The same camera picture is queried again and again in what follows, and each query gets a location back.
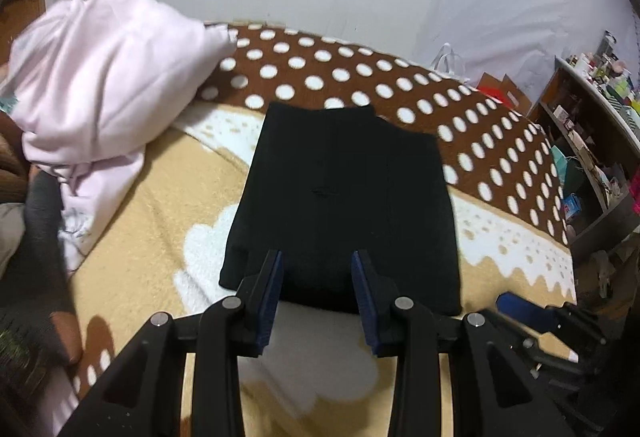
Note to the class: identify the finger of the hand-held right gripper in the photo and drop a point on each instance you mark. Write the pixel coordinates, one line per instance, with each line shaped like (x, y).
(525, 312)
(550, 362)

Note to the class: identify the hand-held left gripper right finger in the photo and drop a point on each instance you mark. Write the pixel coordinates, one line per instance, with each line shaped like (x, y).
(362, 302)

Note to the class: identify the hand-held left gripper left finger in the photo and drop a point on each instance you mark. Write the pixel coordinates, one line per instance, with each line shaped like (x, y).
(267, 302)

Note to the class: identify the black pants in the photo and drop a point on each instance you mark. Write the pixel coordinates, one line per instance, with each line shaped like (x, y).
(340, 197)

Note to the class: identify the teal paper bag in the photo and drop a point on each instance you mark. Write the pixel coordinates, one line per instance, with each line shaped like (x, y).
(562, 167)

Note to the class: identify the cluttered storage shelf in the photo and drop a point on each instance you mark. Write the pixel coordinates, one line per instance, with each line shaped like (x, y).
(590, 127)

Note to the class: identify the orange cardboard box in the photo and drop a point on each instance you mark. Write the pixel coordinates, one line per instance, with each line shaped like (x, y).
(492, 89)

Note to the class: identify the dark grey cloth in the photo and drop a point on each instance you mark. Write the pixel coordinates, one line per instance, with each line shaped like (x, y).
(40, 267)

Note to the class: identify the brown polka dot blanket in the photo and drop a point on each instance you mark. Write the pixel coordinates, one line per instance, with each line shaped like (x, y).
(350, 72)

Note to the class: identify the white plastic bag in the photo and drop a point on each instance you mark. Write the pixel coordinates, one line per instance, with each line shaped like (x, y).
(450, 64)

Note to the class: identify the pale pink garment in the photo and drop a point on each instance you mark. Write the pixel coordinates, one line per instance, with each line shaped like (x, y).
(100, 67)

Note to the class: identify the brown plush cloth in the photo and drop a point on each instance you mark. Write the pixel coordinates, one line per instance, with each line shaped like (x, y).
(12, 157)

